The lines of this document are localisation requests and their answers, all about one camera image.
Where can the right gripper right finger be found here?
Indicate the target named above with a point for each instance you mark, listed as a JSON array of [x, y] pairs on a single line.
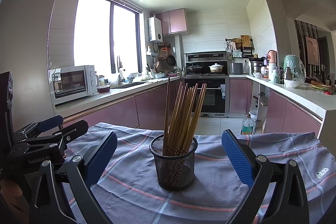
[[288, 203]]

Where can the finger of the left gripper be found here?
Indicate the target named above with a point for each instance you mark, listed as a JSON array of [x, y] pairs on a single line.
[[53, 122], [61, 138]]

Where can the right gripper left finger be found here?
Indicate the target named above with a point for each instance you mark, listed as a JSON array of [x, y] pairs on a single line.
[[49, 203]]

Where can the wooden chopstick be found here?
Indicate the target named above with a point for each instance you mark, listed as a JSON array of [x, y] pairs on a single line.
[[195, 113], [186, 119], [191, 118], [182, 121], [196, 116], [176, 120], [166, 119], [174, 113]]

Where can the person left hand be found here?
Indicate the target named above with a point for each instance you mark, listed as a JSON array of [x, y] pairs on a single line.
[[11, 193]]

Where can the white microwave oven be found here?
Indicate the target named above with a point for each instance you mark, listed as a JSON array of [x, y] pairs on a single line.
[[72, 83]]

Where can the blue plaid tablecloth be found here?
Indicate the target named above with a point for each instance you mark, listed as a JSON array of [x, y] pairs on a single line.
[[128, 190]]

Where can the red food container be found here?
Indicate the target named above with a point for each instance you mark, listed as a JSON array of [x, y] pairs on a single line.
[[103, 89]]

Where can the oil bottle on floor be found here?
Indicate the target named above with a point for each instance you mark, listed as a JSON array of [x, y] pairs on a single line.
[[248, 125]]

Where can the black mesh utensil cup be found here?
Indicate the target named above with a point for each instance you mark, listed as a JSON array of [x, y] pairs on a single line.
[[174, 173]]

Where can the black built-in oven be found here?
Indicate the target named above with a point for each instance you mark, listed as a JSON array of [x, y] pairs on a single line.
[[216, 101]]

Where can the hanging black frying pan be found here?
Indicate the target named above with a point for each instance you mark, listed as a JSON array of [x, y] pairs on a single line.
[[171, 60]]

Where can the pink kettle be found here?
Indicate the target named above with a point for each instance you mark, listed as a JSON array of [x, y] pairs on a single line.
[[272, 58]]

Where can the white ceramic pot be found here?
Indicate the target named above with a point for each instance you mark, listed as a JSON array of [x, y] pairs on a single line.
[[216, 68]]

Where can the white water heater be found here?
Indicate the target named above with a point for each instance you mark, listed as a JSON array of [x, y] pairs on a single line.
[[155, 30]]

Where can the black lidded wok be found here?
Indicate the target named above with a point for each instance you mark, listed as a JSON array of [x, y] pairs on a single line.
[[194, 69]]

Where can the range hood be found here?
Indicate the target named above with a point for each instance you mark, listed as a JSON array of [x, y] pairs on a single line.
[[206, 56]]

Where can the pink upper cabinet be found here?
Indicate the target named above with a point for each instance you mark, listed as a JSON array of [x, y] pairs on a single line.
[[174, 22]]

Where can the black wall shelf rack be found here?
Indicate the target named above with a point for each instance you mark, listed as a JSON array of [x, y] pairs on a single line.
[[240, 47]]

